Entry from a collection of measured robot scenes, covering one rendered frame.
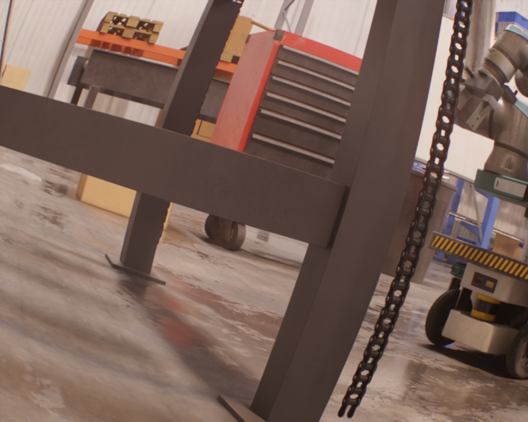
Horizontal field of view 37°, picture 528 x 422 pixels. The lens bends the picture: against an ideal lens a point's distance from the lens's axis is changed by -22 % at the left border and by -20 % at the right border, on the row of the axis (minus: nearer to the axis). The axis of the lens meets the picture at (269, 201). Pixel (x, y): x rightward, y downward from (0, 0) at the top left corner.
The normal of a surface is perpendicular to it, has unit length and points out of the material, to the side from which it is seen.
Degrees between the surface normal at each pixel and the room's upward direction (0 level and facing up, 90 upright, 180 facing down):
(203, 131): 90
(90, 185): 90
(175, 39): 90
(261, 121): 90
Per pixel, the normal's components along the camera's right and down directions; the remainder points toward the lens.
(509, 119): -0.43, -0.12
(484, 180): -0.86, -0.25
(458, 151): -0.11, -0.01
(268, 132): 0.30, 0.11
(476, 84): -0.70, -0.63
